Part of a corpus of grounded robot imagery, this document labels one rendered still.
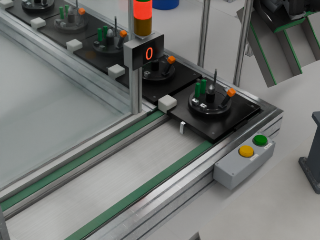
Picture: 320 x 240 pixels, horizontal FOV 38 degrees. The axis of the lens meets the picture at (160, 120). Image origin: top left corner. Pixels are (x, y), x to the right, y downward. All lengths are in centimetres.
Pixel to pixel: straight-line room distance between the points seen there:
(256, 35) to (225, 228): 65
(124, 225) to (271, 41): 85
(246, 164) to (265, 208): 14
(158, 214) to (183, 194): 10
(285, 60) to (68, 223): 93
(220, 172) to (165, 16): 113
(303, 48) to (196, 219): 79
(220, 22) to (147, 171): 110
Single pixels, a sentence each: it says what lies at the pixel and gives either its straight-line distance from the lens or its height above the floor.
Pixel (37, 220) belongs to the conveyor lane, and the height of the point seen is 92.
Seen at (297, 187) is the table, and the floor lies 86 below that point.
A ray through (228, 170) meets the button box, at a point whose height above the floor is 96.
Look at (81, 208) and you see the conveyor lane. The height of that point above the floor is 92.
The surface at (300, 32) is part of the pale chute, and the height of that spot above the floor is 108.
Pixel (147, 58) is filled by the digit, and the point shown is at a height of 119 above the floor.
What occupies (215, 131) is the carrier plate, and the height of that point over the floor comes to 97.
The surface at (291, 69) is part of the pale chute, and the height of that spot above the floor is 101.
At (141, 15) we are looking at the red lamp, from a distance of 128.
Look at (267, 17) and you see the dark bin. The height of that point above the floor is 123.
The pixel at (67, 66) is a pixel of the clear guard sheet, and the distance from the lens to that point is 124.
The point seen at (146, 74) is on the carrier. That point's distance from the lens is 161.
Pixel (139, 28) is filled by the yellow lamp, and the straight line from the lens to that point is 130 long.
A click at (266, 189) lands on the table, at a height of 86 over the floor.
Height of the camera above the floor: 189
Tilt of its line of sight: 39 degrees down
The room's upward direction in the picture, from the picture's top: 2 degrees clockwise
